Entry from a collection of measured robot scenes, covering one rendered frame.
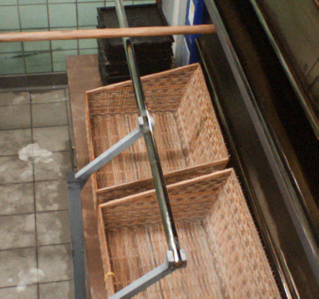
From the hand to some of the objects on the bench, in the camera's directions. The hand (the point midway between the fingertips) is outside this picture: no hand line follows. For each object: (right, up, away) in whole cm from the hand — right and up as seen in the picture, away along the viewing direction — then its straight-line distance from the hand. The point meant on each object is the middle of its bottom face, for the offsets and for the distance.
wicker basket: (+81, -82, +12) cm, 116 cm away
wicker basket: (+71, -40, +53) cm, 97 cm away
